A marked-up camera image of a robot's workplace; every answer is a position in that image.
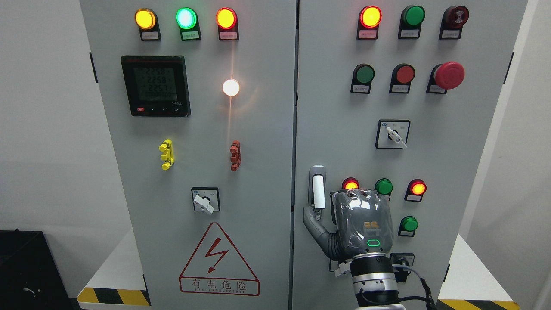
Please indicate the green indicator top right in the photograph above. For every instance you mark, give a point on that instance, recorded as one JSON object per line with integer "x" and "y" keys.
{"x": 411, "y": 21}

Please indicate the green indicator mid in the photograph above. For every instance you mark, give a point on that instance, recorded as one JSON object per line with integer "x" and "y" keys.
{"x": 384, "y": 188}

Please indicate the white selector switch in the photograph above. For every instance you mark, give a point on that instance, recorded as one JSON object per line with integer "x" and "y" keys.
{"x": 340, "y": 268}
{"x": 392, "y": 134}

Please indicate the red lit indicator mid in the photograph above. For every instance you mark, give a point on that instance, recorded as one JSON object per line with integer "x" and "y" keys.
{"x": 350, "y": 183}
{"x": 415, "y": 190}

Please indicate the dark red buzzer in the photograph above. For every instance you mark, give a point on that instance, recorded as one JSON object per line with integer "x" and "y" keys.
{"x": 453, "y": 20}

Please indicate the red lit indicator top right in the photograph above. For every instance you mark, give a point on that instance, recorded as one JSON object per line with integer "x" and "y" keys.
{"x": 368, "y": 23}

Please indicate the black selector switch bottom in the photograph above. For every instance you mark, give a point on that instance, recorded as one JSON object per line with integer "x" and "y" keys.
{"x": 402, "y": 265}

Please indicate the white selector switch left door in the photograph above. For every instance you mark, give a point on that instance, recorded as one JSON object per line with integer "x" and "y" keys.
{"x": 205, "y": 199}

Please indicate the grey cabinet door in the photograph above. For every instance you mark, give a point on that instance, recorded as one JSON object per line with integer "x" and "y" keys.
{"x": 255, "y": 200}
{"x": 395, "y": 100}

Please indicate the red-orange indicator light left door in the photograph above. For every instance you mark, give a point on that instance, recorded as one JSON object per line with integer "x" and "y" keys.
{"x": 227, "y": 23}

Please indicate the yellow indicator light top left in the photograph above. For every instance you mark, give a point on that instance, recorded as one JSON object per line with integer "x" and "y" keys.
{"x": 147, "y": 22}

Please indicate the white selector switch bottom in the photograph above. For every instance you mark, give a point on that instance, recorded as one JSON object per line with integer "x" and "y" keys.
{"x": 340, "y": 268}

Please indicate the white platform with hazard stripes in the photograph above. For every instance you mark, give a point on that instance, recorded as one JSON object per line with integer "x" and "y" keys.
{"x": 119, "y": 283}

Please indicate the silver cabinet door handle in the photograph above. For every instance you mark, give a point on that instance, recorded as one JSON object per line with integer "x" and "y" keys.
{"x": 316, "y": 190}

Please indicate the grey right cabinet door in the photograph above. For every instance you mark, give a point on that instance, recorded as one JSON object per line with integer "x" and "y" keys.
{"x": 395, "y": 100}

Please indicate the red lit indicator mid right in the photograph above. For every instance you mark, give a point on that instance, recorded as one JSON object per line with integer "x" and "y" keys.
{"x": 415, "y": 190}

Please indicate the red push button upper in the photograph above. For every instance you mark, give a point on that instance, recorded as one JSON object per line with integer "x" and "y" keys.
{"x": 401, "y": 78}

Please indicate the green push button upper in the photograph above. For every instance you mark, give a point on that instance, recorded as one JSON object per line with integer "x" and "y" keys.
{"x": 362, "y": 78}

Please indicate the green push button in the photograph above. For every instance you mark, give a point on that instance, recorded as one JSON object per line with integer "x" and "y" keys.
{"x": 362, "y": 78}
{"x": 408, "y": 226}

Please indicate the white selector switch right upper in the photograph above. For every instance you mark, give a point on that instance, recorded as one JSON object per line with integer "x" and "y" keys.
{"x": 392, "y": 134}

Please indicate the silver black robot forearm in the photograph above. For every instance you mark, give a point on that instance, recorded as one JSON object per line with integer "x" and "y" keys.
{"x": 374, "y": 283}

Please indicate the white lit indicator light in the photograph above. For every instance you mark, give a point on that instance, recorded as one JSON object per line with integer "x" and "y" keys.
{"x": 231, "y": 87}

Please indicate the red triangle danger sign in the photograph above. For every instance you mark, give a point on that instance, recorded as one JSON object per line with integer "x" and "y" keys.
{"x": 217, "y": 267}

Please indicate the grey robot hand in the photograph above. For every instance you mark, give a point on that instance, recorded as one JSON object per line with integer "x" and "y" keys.
{"x": 364, "y": 225}

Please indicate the red lit indicator mid left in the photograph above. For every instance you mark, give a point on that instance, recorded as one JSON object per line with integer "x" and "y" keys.
{"x": 350, "y": 183}

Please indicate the grey left cabinet door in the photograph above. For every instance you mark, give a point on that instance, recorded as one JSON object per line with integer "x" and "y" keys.
{"x": 255, "y": 200}

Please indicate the red plastic clip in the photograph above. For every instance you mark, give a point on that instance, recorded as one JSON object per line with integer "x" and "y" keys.
{"x": 235, "y": 155}

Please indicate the green push button lower right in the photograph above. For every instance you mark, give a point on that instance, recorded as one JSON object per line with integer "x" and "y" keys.
{"x": 408, "y": 226}

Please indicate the black box bottom left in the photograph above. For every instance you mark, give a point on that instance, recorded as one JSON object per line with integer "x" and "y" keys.
{"x": 29, "y": 279}

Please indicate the black digital power meter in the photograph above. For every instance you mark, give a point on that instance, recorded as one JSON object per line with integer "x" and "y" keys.
{"x": 156, "y": 86}

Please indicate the red emergency stop button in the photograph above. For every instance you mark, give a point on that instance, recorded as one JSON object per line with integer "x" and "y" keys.
{"x": 444, "y": 77}

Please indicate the yellow plastic clip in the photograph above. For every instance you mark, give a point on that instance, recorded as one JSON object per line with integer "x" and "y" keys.
{"x": 167, "y": 156}

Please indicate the green lit indicator light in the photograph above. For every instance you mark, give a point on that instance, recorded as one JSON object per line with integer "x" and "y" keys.
{"x": 188, "y": 23}

